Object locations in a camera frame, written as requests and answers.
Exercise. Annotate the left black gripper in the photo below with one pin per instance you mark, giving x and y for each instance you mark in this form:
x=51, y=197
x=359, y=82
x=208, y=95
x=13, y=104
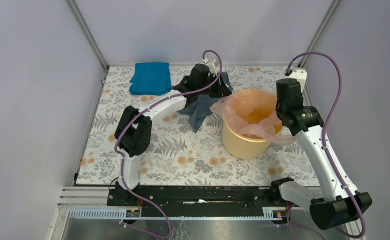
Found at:
x=220, y=89

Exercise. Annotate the pink plastic trash bag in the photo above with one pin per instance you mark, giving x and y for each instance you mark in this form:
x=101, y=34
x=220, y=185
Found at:
x=252, y=113

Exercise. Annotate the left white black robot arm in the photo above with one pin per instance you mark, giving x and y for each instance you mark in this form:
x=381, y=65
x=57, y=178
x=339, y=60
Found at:
x=133, y=133

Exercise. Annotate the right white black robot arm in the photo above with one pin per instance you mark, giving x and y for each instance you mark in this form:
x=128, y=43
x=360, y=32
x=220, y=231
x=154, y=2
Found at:
x=339, y=201

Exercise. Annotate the yellow round trash bin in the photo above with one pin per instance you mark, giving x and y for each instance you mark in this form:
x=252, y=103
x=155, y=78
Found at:
x=242, y=147

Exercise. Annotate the grey crumpled shirt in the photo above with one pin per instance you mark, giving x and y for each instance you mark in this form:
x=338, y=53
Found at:
x=198, y=104

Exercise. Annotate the folded blue cloth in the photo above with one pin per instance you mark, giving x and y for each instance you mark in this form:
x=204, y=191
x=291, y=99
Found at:
x=152, y=78

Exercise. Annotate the floral patterned table mat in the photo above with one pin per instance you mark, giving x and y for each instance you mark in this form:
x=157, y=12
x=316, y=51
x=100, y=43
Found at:
x=177, y=155

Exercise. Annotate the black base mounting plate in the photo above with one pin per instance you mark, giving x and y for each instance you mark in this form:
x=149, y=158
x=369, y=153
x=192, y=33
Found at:
x=161, y=197

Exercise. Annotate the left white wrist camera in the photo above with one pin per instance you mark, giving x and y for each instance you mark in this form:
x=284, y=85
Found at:
x=213, y=65

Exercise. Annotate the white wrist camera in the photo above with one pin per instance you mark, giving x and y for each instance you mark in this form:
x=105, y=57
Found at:
x=300, y=74
x=213, y=65

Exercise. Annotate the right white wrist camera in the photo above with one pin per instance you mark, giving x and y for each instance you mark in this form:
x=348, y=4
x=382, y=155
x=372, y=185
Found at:
x=300, y=74

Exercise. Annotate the perforated metal cable rail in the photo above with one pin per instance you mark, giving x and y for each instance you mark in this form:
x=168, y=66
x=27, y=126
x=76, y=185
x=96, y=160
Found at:
x=186, y=212

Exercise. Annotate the right aluminium corner post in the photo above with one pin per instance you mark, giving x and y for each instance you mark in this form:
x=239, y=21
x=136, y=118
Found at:
x=322, y=26

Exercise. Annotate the aluminium corner post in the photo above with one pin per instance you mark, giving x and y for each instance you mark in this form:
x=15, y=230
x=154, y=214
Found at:
x=74, y=8
x=322, y=26

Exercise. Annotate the left aluminium corner post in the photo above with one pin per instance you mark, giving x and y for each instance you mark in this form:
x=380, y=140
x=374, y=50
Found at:
x=74, y=8

